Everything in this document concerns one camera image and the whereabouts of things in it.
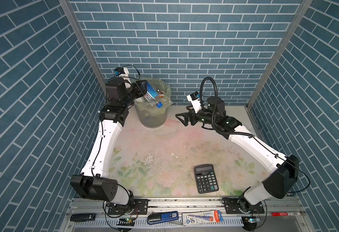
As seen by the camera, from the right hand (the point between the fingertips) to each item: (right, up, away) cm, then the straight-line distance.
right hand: (180, 110), depth 72 cm
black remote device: (-48, -52, -4) cm, 70 cm away
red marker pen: (+48, -52, -2) cm, 71 cm away
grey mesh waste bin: (-20, -2, +23) cm, 31 cm away
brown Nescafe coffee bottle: (-12, +12, +20) cm, 26 cm away
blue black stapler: (-12, -51, -6) cm, 52 cm away
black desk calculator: (+15, -39, +9) cm, 42 cm away
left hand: (-17, +13, -4) cm, 22 cm away
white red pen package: (+10, -53, -3) cm, 54 cm away
